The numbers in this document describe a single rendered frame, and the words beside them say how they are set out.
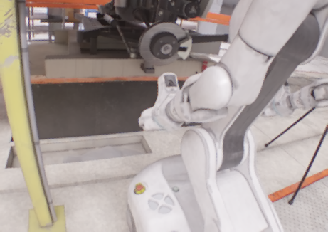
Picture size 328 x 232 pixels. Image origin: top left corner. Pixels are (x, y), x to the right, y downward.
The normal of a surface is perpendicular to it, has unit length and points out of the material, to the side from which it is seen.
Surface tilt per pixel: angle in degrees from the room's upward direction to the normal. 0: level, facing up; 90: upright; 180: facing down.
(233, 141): 71
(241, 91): 110
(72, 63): 90
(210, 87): 87
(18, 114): 90
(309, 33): 75
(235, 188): 23
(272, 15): 104
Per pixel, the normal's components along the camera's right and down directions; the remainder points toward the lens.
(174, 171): 0.42, 0.14
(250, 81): 0.25, 0.73
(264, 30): -0.54, 0.57
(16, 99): 0.38, 0.48
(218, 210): 0.31, -0.57
